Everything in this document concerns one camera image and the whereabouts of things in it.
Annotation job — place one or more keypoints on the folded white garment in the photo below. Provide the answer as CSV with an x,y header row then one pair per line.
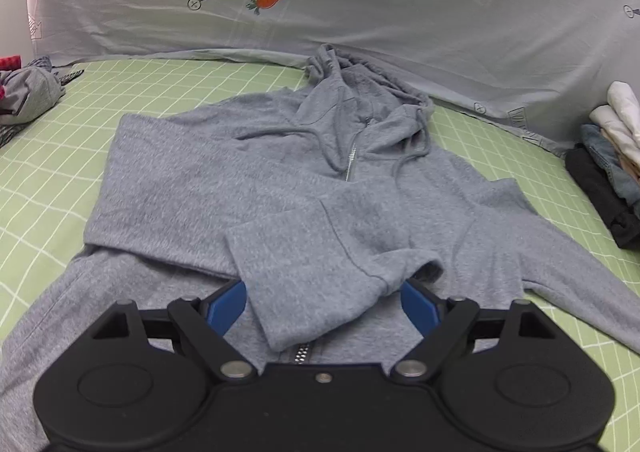
x,y
625,102

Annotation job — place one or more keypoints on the crumpled grey garment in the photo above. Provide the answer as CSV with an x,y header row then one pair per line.
x,y
35,87

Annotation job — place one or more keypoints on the folded blue jeans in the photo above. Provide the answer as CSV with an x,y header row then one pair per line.
x,y
607,162

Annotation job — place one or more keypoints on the grey zip hoodie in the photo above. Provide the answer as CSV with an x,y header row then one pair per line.
x,y
200,182

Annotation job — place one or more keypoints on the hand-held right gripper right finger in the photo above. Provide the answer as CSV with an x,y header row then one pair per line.
x,y
417,304

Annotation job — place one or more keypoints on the folded beige garment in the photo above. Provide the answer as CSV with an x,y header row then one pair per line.
x,y
631,159

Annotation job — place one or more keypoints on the folded black garment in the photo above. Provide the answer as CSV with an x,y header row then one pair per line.
x,y
595,192

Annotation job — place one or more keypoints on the blue-grey plaid shirt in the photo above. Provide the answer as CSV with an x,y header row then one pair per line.
x,y
5,134

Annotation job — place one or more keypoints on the red checkered cloth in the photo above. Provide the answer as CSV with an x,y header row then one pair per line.
x,y
9,63

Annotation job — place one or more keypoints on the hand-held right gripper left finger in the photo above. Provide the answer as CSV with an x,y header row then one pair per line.
x,y
227,307

